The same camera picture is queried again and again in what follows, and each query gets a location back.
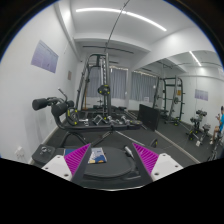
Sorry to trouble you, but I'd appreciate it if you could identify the black padded exercise machine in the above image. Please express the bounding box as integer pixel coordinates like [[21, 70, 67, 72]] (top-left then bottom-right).
[[32, 89, 142, 146]]

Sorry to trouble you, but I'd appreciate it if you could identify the large wall mirror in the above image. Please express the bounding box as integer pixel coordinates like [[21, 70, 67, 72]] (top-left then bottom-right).
[[129, 50, 224, 162]]

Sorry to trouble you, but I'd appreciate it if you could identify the white wall socket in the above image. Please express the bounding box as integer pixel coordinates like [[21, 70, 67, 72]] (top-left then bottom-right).
[[15, 146, 25, 159]]

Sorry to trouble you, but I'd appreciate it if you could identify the black round stool seat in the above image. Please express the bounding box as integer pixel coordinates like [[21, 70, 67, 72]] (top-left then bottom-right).
[[84, 147, 134, 178]]

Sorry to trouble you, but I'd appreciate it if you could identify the black smith machine rack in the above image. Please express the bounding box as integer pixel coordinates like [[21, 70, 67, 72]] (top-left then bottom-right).
[[75, 53, 112, 115]]

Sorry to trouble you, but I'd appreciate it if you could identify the purple wall poster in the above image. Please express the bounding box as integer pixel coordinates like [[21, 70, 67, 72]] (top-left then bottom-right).
[[31, 40, 58, 73]]

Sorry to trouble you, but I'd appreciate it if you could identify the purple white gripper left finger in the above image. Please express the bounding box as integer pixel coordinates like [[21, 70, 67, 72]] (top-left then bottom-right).
[[42, 144, 91, 181]]

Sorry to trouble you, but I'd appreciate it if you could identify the small blue white packet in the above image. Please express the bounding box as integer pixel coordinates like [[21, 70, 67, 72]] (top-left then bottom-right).
[[88, 147, 107, 164]]

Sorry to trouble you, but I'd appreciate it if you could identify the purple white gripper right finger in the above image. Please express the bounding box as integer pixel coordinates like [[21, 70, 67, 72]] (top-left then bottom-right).
[[133, 143, 182, 181]]

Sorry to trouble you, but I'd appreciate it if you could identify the brown wall notice board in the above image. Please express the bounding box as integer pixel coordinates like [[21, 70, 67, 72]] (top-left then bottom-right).
[[68, 71, 72, 80]]

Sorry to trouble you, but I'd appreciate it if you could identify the grey window curtain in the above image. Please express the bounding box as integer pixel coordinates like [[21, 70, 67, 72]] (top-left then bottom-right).
[[87, 66, 128, 100]]

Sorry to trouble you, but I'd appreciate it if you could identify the black plyo box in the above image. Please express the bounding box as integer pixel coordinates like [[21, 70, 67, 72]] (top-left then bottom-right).
[[138, 104, 160, 131]]

